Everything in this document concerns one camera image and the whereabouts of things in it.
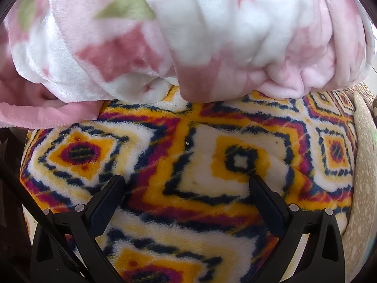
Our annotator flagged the black cable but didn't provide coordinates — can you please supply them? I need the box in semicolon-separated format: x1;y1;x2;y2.
0;157;90;283

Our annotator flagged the pink floral fleece blanket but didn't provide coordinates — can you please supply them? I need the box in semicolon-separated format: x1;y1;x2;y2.
0;0;376;129

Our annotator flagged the colourful diamond pattern blanket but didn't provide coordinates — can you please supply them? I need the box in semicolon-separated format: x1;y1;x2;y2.
19;84;358;283

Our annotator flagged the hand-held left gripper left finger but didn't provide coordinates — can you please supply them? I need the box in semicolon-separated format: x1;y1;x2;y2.
29;175;127;283

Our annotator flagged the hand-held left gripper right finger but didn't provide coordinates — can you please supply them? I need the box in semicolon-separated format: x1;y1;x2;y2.
249;175;346;283

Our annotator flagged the pale quilted bedspread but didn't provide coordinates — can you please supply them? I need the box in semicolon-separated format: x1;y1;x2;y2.
342;84;377;283

